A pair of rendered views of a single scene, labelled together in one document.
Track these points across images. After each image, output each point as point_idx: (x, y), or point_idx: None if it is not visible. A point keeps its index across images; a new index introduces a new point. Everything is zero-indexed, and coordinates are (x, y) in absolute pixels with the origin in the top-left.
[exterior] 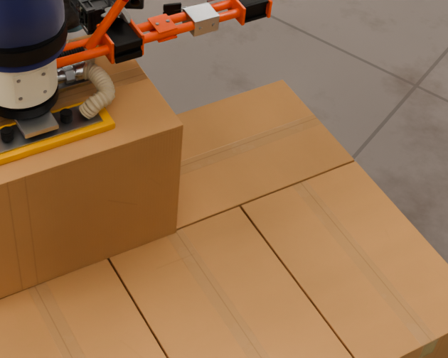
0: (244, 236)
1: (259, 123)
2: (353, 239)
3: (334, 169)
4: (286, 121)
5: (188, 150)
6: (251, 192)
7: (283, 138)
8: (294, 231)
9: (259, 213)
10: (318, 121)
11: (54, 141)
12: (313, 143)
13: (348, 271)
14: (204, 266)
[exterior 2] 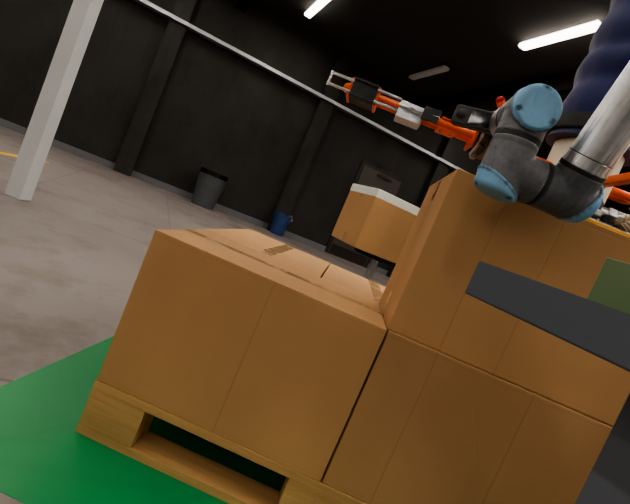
0: (335, 279)
1: (237, 254)
2: (272, 247)
3: (230, 238)
4: (213, 242)
5: (323, 291)
6: (304, 271)
7: (235, 248)
8: (302, 263)
9: (312, 271)
10: (189, 229)
11: None
12: (218, 238)
13: (294, 254)
14: (373, 294)
